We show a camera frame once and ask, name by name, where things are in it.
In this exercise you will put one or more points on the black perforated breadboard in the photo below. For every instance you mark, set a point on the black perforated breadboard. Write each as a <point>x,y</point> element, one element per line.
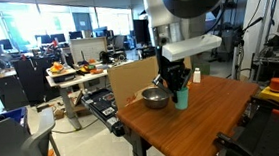
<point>277,134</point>

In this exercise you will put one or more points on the metal bowl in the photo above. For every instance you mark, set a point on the metal bowl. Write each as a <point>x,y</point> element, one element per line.
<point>155,98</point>

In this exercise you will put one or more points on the tray with orange fruit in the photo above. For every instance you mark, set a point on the tray with orange fruit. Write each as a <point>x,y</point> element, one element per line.
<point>60,72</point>

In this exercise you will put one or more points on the blue plastic bin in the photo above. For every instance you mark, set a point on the blue plastic bin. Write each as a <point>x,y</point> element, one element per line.
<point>12,114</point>

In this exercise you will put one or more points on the brown cardboard panel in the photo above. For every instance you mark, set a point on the brown cardboard panel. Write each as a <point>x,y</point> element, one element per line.
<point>129,78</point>

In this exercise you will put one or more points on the yellow emergency stop box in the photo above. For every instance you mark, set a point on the yellow emergency stop box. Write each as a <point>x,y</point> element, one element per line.
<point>276,94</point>

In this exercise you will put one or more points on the black case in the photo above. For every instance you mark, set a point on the black case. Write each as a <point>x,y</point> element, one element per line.
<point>103,107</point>

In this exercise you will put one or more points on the white plastic bottle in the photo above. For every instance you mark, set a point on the white plastic bottle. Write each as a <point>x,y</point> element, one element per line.
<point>196,77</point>

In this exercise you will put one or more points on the white board panel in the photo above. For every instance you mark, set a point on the white board panel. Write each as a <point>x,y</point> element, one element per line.
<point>88,48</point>

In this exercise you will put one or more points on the wooden table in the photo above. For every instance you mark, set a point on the wooden table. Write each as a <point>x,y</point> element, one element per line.
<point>200,123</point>

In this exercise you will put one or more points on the white desk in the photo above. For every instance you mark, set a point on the white desk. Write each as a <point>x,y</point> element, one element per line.
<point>76,79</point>

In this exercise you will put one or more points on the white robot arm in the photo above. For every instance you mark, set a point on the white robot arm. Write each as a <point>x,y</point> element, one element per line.
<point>160,6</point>

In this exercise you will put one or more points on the thin black tripod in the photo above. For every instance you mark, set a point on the thin black tripod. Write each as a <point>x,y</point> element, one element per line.
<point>239,46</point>

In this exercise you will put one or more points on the light grey plastic chair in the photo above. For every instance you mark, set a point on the light grey plastic chair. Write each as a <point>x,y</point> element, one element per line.
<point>7,145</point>

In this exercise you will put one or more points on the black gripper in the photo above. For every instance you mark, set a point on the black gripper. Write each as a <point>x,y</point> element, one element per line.
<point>172,73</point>

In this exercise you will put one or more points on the blue plastic cup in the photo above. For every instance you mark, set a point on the blue plastic cup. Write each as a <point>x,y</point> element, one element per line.
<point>182,99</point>

